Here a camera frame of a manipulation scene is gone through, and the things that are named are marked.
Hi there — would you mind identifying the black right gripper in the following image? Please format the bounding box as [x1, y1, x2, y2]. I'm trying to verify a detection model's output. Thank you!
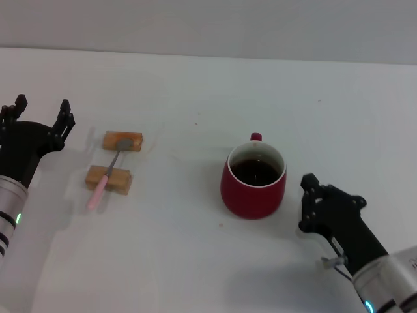
[298, 173, 390, 278]

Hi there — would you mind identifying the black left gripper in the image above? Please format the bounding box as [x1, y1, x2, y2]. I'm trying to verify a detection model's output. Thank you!
[0, 94, 77, 190]

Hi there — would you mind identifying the red ceramic cup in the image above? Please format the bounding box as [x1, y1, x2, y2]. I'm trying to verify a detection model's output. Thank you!
[220, 132, 288, 220]

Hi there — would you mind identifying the pink handled metal spoon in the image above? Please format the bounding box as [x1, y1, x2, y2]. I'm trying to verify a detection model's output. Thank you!
[86, 138, 134, 211]

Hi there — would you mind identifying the dark coffee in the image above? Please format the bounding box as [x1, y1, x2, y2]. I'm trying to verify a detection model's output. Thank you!
[230, 158, 282, 187]

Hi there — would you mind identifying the stained wooden block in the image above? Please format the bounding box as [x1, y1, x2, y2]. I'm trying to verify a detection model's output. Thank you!
[103, 130, 145, 153]

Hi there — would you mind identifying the plain notched wooden block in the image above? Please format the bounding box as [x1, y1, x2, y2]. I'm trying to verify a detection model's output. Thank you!
[84, 164, 133, 196]

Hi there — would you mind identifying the silver knurled mount rod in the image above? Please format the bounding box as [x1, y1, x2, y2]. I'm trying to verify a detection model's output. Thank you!
[320, 256, 347, 271]

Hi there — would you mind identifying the thin blue white cable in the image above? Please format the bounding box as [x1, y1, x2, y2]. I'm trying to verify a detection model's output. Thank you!
[334, 263, 356, 283]

